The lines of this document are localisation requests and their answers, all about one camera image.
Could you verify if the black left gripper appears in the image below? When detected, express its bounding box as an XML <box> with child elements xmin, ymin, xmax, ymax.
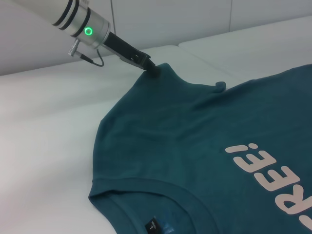
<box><xmin>103</xmin><ymin>31</ymin><xmax>162</xmax><ymax>78</ymax></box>

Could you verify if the teal blue FREE t-shirt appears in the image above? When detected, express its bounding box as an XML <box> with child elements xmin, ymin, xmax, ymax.
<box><xmin>87</xmin><ymin>62</ymin><xmax>312</xmax><ymax>234</ymax></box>

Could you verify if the left arm plug cable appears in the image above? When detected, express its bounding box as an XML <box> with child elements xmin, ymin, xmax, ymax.
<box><xmin>67</xmin><ymin>40</ymin><xmax>106</xmax><ymax>67</ymax></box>

